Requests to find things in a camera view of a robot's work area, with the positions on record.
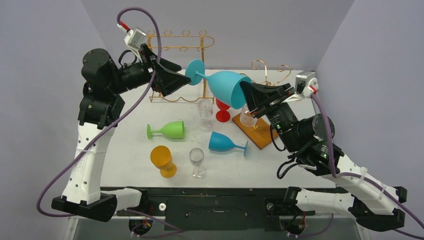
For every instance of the tall gold wire glass rack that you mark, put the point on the tall gold wire glass rack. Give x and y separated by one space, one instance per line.
183 42

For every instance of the orange plastic goblet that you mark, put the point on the orange plastic goblet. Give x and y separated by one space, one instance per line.
162 159

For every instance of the aluminium table frame rail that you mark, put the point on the aluminium table frame rail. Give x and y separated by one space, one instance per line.
318 102

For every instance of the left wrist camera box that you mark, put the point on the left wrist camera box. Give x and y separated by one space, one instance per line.
135 36

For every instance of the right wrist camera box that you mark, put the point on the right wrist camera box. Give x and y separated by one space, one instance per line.
304 82

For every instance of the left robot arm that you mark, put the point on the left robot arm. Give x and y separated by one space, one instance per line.
99 112

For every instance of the gold hook rack wooden base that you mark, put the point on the gold hook rack wooden base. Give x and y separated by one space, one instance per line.
261 136

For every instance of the clear glass near red goblet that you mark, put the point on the clear glass near red goblet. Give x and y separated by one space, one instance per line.
205 110

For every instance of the red plastic goblet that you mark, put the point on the red plastic goblet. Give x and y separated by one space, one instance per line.
222 115

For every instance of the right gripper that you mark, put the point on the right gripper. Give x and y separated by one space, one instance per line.
271 102

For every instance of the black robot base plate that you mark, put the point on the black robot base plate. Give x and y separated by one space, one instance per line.
211 209

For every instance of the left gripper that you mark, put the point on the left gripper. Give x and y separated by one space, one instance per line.
166 80

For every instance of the green plastic goblet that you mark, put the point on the green plastic goblet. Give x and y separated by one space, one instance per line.
172 130

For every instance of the small clear front wine glass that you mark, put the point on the small clear front wine glass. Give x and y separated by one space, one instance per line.
196 156

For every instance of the clear patterned wine glass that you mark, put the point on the clear patterned wine glass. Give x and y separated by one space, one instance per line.
246 117

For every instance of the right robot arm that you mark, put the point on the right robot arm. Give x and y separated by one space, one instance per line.
309 141

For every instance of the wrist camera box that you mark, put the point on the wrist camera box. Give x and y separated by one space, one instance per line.
135 36
304 82

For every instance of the blue plastic goblet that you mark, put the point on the blue plastic goblet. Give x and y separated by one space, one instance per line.
224 85
219 142

